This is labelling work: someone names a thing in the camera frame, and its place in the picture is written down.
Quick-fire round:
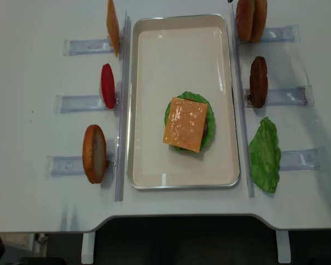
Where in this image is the upright brown meat patty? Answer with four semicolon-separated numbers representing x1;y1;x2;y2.
250;56;268;108

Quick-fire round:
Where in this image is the bottom bun slice left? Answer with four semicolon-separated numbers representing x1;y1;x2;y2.
82;124;106;184

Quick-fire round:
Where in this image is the white metal serving tray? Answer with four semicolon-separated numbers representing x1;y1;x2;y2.
126;14;240;189

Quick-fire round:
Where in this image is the clear holder bottom right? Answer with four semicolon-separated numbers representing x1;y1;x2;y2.
280;147;329;171

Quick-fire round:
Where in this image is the white table leg right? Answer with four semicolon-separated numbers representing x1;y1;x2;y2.
275;230;291;264

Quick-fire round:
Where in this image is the clear right rail strip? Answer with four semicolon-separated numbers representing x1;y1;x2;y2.
230;3;254;198

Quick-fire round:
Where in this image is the clear holder top left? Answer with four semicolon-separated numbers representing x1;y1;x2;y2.
63;39;114;56

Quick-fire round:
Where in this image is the clear rail strip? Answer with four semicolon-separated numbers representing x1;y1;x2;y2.
230;3;254;198
114;12;131;202

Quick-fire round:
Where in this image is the sesame top bun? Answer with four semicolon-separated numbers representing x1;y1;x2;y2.
236;0;255;41

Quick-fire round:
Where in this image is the white table leg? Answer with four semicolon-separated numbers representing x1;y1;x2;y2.
81;231;95;264
275;230;291;264

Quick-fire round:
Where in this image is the white table leg left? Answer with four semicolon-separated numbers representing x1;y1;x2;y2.
81;231;95;264

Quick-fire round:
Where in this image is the clear holder bottom left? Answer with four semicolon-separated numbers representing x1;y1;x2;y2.
45;154;116;177

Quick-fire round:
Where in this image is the orange cheese slice on burger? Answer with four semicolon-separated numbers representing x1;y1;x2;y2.
163;97;208;153

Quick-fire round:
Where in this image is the brown patty under cheese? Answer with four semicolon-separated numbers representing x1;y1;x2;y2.
202;118;208;138

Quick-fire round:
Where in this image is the clear holder middle left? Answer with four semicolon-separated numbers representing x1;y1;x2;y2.
54;95;119;114

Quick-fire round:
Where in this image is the upright green lettuce leaf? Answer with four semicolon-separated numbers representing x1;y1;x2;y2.
249;117;281;193

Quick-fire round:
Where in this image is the sesame bun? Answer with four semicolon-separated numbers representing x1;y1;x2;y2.
236;0;255;41
250;0;267;43

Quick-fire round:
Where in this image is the clear left rail strip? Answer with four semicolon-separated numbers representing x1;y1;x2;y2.
114;12;131;202

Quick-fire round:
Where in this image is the upright orange cheese slice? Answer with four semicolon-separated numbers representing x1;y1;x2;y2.
106;0;120;57

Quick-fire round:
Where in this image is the clear holder middle right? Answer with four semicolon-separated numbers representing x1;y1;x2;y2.
244;85;315;108

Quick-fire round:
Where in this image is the red tomato slice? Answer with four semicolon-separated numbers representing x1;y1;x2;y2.
100;63;116;109

